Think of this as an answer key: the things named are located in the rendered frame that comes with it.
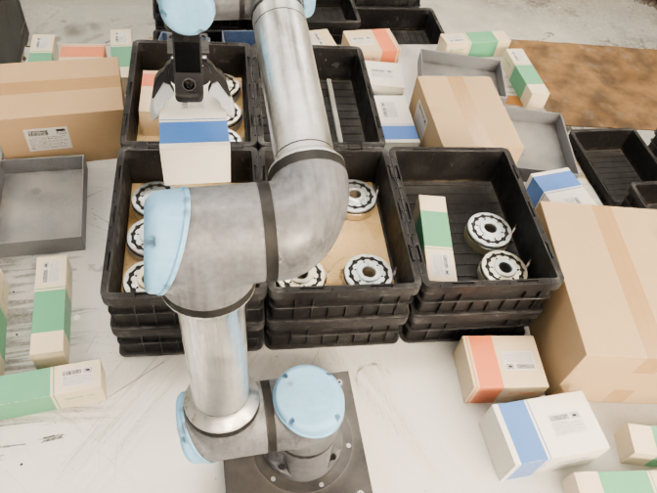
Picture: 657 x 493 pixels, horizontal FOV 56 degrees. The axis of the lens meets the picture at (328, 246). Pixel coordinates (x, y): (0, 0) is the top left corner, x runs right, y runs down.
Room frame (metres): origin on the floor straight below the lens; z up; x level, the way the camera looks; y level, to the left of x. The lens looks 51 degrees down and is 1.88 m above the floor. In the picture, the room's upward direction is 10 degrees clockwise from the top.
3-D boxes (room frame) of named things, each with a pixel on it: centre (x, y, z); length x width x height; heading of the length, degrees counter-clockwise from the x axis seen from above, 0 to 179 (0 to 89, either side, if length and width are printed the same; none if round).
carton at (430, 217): (0.89, -0.23, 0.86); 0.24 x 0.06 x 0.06; 7
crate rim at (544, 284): (0.95, -0.29, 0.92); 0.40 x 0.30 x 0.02; 15
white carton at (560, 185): (1.20, -0.59, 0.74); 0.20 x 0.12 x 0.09; 27
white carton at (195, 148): (0.87, 0.29, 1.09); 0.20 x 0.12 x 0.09; 18
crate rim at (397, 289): (0.87, 0.00, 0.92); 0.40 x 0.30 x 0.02; 15
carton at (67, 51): (1.41, 0.79, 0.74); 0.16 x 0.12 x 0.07; 18
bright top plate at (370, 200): (0.99, -0.04, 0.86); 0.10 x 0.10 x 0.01
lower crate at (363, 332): (0.87, 0.00, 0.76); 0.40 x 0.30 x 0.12; 15
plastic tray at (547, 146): (1.46, -0.54, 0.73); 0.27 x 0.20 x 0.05; 6
